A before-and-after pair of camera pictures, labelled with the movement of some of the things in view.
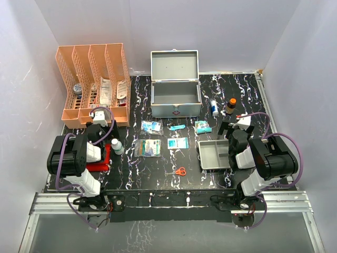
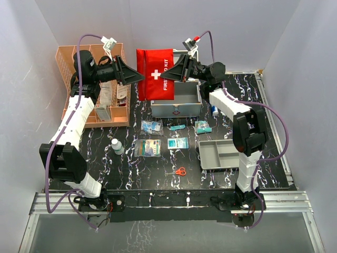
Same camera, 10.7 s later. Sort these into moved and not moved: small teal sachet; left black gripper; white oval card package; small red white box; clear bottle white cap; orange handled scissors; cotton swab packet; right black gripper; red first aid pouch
Moved: red first aid pouch; right black gripper; left black gripper
Not moved: clear bottle white cap; orange handled scissors; white oval card package; small teal sachet; cotton swab packet; small red white box
